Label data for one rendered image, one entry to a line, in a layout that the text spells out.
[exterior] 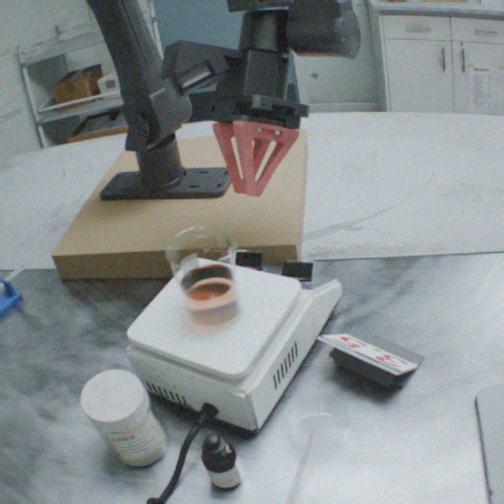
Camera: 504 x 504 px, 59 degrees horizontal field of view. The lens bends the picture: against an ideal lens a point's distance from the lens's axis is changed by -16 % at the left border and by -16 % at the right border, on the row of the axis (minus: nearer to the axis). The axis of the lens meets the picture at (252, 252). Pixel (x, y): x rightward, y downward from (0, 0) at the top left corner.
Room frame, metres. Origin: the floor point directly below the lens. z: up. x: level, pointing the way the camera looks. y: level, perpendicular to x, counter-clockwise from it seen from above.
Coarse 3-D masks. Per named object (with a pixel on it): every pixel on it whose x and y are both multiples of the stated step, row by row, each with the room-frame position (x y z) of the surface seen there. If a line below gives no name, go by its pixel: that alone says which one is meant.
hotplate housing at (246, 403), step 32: (320, 288) 0.38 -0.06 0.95; (288, 320) 0.33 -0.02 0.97; (320, 320) 0.37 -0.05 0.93; (128, 352) 0.32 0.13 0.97; (288, 352) 0.31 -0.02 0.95; (160, 384) 0.31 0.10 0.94; (192, 384) 0.28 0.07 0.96; (224, 384) 0.27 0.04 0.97; (256, 384) 0.27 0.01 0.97; (288, 384) 0.31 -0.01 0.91; (224, 416) 0.27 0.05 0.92; (256, 416) 0.26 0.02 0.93
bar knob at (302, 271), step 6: (288, 264) 0.41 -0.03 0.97; (294, 264) 0.41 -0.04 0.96; (300, 264) 0.41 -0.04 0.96; (306, 264) 0.41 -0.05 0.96; (312, 264) 0.41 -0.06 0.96; (282, 270) 0.41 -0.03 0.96; (288, 270) 0.41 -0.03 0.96; (294, 270) 0.41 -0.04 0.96; (300, 270) 0.41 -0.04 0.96; (306, 270) 0.41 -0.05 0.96; (312, 270) 0.41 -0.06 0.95; (288, 276) 0.40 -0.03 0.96; (294, 276) 0.40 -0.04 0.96; (300, 276) 0.40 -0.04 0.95; (306, 276) 0.41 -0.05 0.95
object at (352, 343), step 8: (328, 336) 0.34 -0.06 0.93; (336, 336) 0.34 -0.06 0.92; (344, 336) 0.35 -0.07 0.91; (344, 344) 0.32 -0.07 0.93; (352, 344) 0.33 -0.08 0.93; (360, 344) 0.33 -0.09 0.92; (360, 352) 0.30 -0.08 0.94; (368, 352) 0.31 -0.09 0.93; (376, 352) 0.31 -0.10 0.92; (384, 352) 0.32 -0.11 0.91; (384, 360) 0.29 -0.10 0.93; (392, 360) 0.30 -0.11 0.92; (400, 360) 0.30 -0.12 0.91; (400, 368) 0.28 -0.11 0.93
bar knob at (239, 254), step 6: (240, 252) 0.44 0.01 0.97; (246, 252) 0.44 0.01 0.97; (252, 252) 0.45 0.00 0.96; (258, 252) 0.45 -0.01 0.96; (240, 258) 0.44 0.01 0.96; (246, 258) 0.44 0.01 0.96; (252, 258) 0.44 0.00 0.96; (258, 258) 0.44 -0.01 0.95; (240, 264) 0.44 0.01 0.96; (246, 264) 0.44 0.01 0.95; (252, 264) 0.44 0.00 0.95; (258, 264) 0.44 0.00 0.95; (258, 270) 0.43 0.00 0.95
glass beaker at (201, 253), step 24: (192, 240) 0.36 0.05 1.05; (216, 240) 0.36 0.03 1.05; (192, 264) 0.36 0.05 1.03; (216, 264) 0.31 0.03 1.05; (192, 288) 0.31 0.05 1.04; (216, 288) 0.31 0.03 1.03; (240, 288) 0.34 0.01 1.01; (192, 312) 0.32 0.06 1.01; (216, 312) 0.31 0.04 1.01; (240, 312) 0.32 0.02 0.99
